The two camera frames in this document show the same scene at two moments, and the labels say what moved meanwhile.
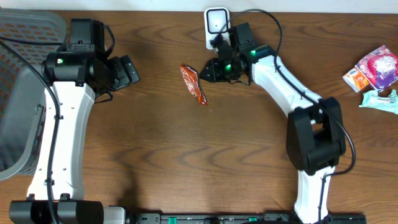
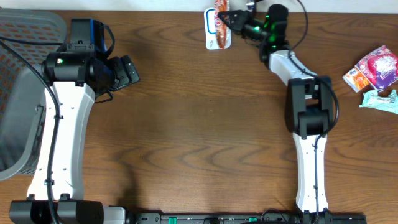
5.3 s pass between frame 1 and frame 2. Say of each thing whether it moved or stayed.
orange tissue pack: stayed
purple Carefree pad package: stayed
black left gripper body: stayed
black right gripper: moved
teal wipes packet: stayed
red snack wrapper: moved
